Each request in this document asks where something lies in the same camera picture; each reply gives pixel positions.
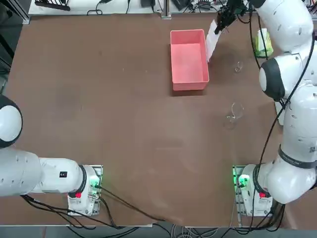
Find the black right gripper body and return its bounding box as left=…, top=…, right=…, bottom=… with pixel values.
left=221, top=0, right=246, bottom=16

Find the white tissue sheet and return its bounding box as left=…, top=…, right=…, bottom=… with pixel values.
left=205, top=19, right=222, bottom=63

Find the pink plastic bin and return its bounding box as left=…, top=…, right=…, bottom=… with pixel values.
left=170, top=29, right=211, bottom=91

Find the green tissue pack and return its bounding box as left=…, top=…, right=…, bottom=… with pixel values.
left=252, top=28, right=274, bottom=59

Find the large glass beaker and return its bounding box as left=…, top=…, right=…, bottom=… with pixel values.
left=223, top=102, right=246, bottom=129

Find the aluminium post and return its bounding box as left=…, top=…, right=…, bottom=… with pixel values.
left=161, top=0, right=172, bottom=20

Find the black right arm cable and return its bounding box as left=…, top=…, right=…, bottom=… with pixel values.
left=237, top=7, right=317, bottom=174

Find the long dark base cable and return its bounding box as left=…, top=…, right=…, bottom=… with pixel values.
left=98, top=185, right=167, bottom=222

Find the aluminium frame rail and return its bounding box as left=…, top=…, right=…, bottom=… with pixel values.
left=4, top=0, right=31, bottom=25

